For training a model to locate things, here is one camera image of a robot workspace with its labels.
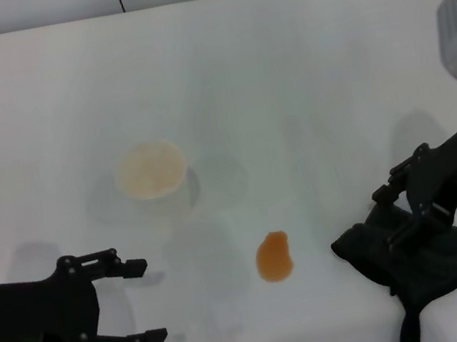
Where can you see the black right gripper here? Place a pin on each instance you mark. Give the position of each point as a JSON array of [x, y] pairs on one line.
[[449, 167]]

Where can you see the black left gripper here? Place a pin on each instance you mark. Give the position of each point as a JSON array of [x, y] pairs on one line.
[[36, 311]]

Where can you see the dark blue rag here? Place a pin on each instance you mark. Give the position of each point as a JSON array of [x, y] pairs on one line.
[[428, 273]]

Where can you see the white paper cup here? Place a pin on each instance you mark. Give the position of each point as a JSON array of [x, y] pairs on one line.
[[151, 171]]

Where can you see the brown water stain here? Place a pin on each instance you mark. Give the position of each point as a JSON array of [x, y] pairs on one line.
[[274, 258]]

